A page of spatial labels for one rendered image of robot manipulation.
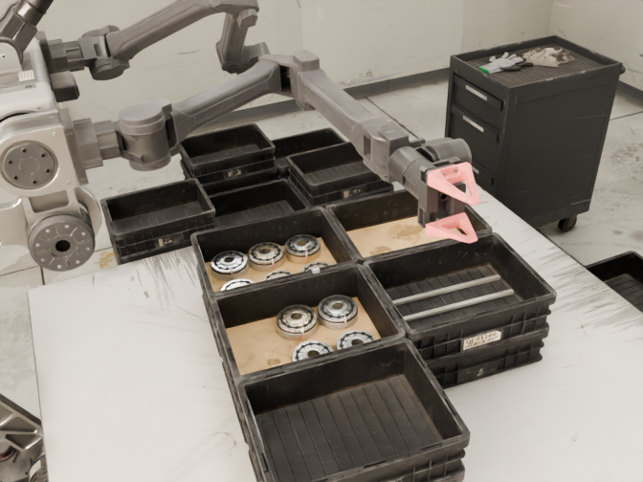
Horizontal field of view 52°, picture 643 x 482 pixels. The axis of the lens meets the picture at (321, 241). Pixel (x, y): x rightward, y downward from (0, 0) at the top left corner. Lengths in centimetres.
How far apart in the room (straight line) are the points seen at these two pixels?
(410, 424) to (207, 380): 57
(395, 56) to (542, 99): 224
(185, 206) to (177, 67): 178
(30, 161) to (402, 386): 91
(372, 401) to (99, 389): 72
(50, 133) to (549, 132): 238
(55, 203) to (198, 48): 305
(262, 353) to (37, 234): 58
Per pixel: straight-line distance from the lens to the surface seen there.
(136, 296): 210
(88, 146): 123
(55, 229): 157
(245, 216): 298
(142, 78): 451
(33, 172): 124
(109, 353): 194
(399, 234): 202
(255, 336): 169
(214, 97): 133
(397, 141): 109
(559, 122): 318
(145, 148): 123
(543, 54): 337
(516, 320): 170
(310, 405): 152
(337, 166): 310
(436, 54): 531
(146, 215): 289
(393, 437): 147
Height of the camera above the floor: 197
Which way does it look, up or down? 35 degrees down
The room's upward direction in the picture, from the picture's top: 2 degrees counter-clockwise
